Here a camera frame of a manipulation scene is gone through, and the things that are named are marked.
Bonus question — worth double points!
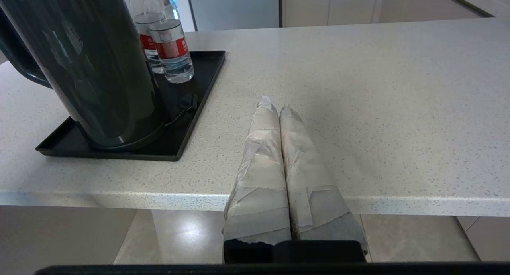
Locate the grey tall refrigerator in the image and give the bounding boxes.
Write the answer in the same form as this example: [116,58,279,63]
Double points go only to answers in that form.
[186,0,280,31]

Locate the water bottle red label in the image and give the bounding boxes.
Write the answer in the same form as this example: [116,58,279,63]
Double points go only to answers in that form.
[144,0,195,84]
[128,0,166,74]

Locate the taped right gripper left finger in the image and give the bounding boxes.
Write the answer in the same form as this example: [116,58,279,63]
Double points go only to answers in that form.
[222,95,292,263]

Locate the black round kettle base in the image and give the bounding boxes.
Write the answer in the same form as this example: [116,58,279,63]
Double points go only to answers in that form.
[86,118,169,152]

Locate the black electric kettle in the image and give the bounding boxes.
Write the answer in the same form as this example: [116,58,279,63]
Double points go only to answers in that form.
[0,0,168,151]

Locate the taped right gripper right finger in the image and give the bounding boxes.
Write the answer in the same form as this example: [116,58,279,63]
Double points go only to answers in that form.
[279,104,369,255]

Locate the black rectangular serving tray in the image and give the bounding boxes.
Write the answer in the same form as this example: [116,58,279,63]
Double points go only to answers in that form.
[35,51,226,162]

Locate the beige kitchen base cabinets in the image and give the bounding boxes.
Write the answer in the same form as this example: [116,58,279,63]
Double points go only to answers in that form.
[282,0,494,28]

